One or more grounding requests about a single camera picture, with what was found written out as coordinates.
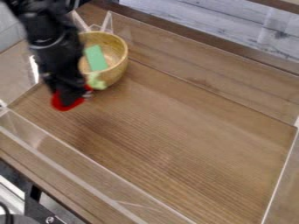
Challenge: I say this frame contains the red plush fruit green leaves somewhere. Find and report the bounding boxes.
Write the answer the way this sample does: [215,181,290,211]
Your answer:
[48,72,108,111]

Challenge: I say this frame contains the wooden bowl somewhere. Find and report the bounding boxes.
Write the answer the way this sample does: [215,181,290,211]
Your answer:
[79,31,128,87]

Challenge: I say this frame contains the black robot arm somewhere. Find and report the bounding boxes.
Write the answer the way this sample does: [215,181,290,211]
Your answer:
[0,0,92,111]

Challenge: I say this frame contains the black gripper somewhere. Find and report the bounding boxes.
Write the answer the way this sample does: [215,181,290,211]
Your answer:
[30,34,92,107]

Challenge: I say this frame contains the clear acrylic tray wall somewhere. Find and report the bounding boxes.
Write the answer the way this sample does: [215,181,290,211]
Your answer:
[0,5,299,224]

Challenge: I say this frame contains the green rectangular block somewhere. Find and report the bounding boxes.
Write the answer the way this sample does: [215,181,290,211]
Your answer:
[84,45,108,71]

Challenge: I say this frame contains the black table leg bracket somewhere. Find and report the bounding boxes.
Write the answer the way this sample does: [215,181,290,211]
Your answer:
[24,185,76,224]

